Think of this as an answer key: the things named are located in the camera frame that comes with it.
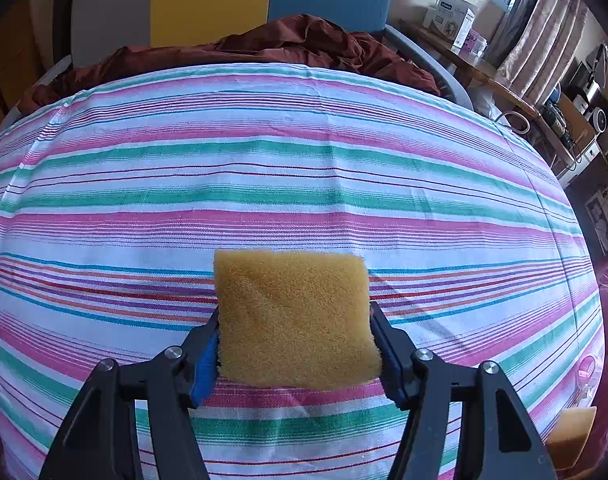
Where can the grey bed frame rail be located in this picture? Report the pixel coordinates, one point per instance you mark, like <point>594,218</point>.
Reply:
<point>433,60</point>

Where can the wooden desk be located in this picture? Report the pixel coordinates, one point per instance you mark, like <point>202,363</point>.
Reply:
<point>483,77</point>

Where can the wooden wardrobe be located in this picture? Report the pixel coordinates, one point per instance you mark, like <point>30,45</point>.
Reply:
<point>9,60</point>

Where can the yellow sponge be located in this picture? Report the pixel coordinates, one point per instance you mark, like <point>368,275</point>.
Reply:
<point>294,320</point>
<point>571,432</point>

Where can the white cardboard carton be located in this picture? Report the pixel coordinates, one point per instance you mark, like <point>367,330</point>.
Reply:
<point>451,17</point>

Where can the small pink box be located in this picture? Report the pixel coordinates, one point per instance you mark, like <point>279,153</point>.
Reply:
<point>473,42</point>

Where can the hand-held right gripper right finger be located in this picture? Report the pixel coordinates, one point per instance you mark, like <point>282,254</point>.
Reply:
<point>388,360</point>

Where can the dark red blanket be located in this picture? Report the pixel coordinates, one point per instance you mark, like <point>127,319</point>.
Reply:
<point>309,40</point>

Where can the pink striped curtain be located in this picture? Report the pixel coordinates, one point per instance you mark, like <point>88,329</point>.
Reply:
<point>543,35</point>

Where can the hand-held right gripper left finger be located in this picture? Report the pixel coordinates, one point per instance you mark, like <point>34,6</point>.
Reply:
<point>209,360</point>

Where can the pink round plastic item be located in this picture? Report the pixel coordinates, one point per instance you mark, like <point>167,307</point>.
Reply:
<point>586,365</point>

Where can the silver stereo speaker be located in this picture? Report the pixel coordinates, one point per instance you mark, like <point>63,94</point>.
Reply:
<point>601,117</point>

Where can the grey yellow blue sofa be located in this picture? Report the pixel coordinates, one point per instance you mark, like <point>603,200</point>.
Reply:
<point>209,0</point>

